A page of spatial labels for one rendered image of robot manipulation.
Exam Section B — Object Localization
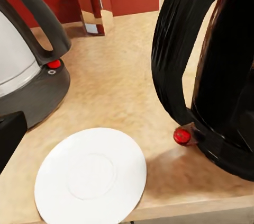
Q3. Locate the electric kettle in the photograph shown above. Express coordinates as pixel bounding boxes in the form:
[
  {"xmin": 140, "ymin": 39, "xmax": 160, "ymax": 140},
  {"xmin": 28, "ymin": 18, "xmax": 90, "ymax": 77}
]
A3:
[{"xmin": 151, "ymin": 0, "xmax": 254, "ymax": 181}]

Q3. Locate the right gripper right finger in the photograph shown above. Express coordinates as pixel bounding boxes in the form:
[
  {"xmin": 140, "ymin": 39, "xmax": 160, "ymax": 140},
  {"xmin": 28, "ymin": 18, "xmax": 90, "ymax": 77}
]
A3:
[{"xmin": 237, "ymin": 110, "xmax": 254, "ymax": 153}]

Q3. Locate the saucer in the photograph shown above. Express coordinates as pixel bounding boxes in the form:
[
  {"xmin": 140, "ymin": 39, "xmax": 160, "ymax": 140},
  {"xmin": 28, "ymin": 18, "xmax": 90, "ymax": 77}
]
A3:
[{"xmin": 34, "ymin": 128, "xmax": 147, "ymax": 224}]

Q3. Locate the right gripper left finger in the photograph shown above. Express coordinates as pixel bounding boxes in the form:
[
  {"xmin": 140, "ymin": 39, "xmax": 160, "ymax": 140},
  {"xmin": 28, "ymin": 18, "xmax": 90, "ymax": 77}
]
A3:
[{"xmin": 0, "ymin": 111, "xmax": 28, "ymax": 174}]

